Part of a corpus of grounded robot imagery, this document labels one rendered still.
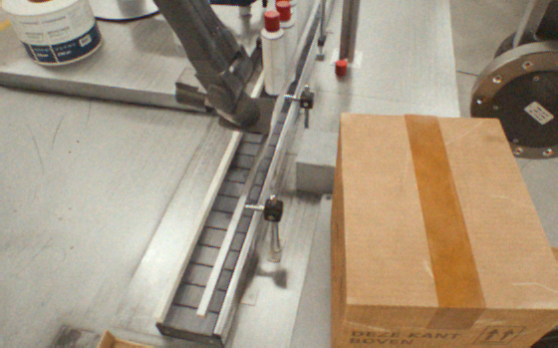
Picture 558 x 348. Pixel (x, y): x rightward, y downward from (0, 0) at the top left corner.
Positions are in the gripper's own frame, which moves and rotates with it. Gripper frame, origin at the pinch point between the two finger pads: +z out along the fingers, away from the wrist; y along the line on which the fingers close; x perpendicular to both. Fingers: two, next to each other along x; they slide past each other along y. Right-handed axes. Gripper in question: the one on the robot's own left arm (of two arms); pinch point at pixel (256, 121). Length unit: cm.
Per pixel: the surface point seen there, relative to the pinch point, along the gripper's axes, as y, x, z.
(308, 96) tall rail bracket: -10.0, -7.1, 0.4
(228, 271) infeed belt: -4.0, 28.5, -16.7
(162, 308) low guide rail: 2.8, 33.9, -25.5
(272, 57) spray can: 0.2, -15.7, 4.6
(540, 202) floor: -111, 1, 118
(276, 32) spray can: -0.5, -20.3, 1.2
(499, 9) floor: -113, -151, 240
